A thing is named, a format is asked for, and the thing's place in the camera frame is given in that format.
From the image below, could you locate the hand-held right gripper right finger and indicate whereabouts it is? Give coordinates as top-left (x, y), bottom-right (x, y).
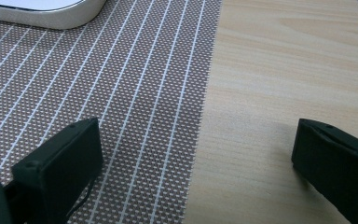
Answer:
top-left (291, 118), bottom-right (358, 224)

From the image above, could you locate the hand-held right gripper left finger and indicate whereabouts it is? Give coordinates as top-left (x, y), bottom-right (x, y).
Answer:
top-left (3, 117), bottom-right (104, 224)

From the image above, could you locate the brown striped woven placemat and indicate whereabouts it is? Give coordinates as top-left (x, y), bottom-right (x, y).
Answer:
top-left (0, 0), bottom-right (224, 224)

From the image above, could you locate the white rectangular tray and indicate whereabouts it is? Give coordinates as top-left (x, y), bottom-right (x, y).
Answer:
top-left (0, 0), bottom-right (107, 31)

